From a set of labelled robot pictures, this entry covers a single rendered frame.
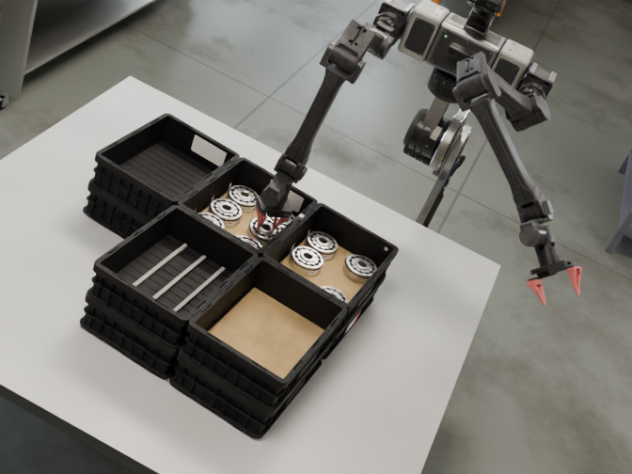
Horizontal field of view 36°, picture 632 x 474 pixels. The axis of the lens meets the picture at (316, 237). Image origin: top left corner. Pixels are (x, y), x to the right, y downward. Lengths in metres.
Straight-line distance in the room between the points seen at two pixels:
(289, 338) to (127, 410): 0.49
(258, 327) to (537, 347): 2.17
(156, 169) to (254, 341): 0.77
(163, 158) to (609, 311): 2.74
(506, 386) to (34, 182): 2.21
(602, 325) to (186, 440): 2.93
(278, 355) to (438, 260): 1.04
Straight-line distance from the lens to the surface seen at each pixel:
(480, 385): 4.24
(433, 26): 3.11
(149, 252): 2.82
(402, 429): 2.82
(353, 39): 2.64
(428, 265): 3.46
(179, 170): 3.19
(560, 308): 4.97
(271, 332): 2.70
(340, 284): 2.97
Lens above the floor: 2.59
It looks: 34 degrees down
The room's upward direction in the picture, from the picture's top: 23 degrees clockwise
